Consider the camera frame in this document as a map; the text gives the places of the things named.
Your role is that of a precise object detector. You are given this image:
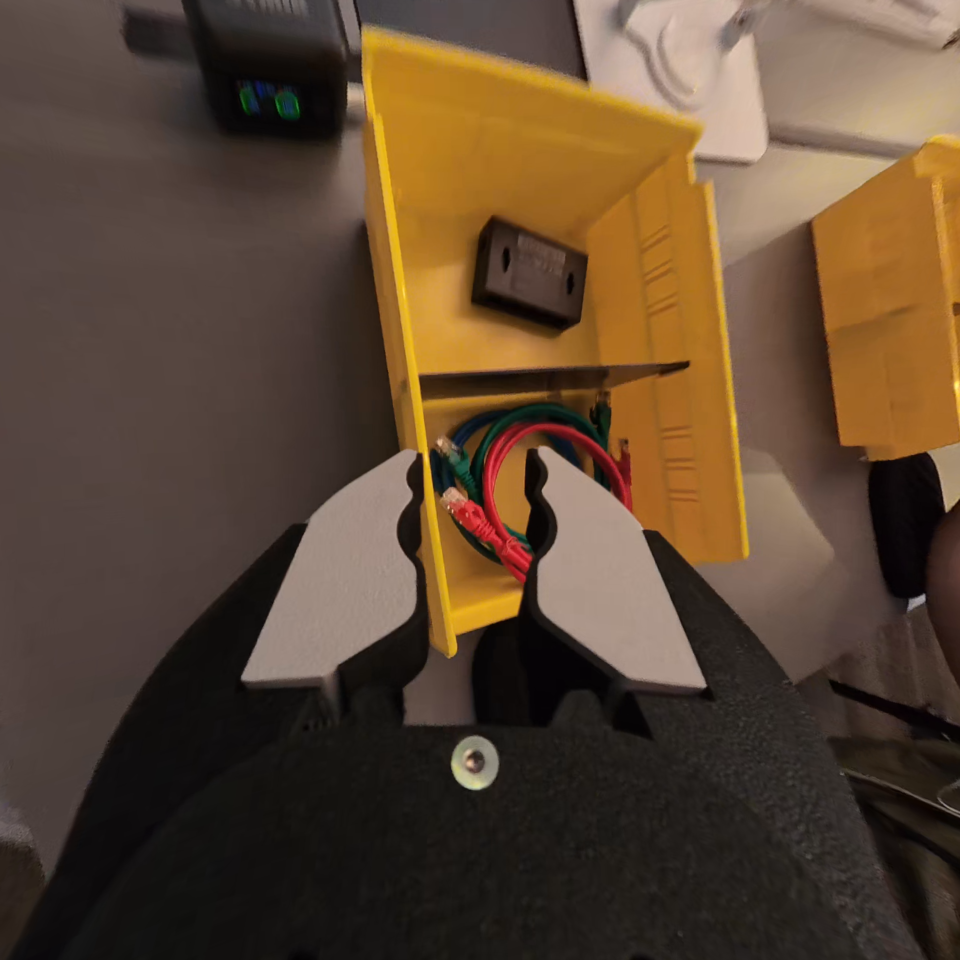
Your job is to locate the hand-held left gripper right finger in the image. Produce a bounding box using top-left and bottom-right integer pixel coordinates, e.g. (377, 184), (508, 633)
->
(519, 446), (709, 727)

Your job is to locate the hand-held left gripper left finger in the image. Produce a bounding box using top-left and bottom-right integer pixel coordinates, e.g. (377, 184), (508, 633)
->
(240, 450), (430, 727)

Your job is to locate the red ethernet cable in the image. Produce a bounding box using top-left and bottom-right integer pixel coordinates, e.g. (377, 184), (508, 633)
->
(440, 423), (636, 588)

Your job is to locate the green ethernet cable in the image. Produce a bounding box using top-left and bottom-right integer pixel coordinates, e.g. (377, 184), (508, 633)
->
(437, 390), (618, 565)

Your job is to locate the blue ethernet cable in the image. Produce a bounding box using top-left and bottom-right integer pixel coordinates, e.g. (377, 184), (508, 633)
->
(429, 408), (580, 513)

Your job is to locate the black ethernet switch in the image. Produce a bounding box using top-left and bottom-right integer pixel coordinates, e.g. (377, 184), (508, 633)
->
(471, 215), (591, 332)

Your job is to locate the yellow plastic bin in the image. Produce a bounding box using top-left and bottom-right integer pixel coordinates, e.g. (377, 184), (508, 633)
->
(361, 26), (751, 660)
(811, 133), (960, 464)

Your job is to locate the black bin divider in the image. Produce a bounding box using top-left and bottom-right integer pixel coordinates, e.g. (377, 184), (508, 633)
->
(417, 360), (692, 403)

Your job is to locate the black foam pad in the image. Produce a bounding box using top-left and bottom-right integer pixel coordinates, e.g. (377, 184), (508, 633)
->
(867, 450), (949, 601)

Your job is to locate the white stand base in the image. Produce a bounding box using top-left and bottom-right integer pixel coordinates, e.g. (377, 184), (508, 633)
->
(572, 0), (771, 164)

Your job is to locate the small black box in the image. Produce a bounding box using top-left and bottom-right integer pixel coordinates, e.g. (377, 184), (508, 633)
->
(182, 0), (351, 141)

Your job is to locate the black strap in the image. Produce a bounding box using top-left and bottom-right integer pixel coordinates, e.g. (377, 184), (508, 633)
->
(827, 677), (960, 745)

